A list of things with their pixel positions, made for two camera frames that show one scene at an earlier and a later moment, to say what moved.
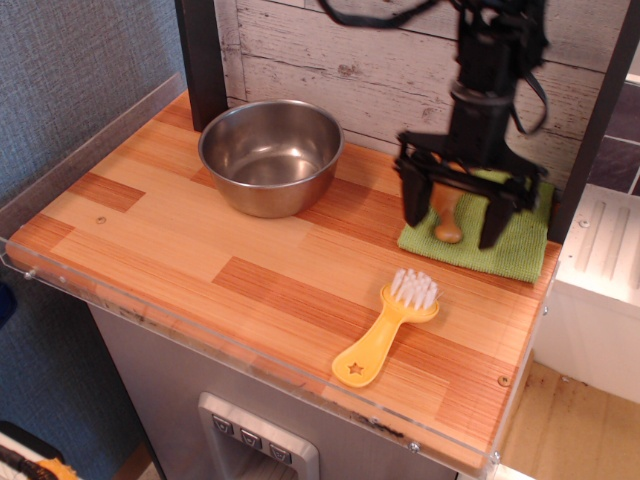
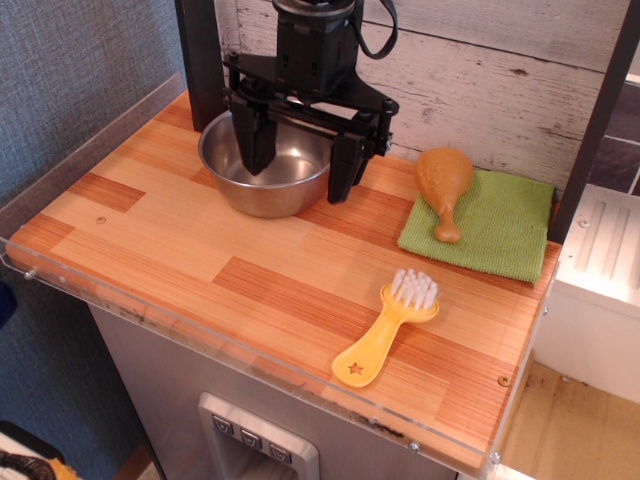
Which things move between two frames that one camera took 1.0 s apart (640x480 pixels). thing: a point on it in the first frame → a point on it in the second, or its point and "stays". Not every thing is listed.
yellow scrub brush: (408, 296) stays
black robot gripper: (475, 152) → (314, 70)
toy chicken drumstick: (445, 197) stays
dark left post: (204, 62) stays
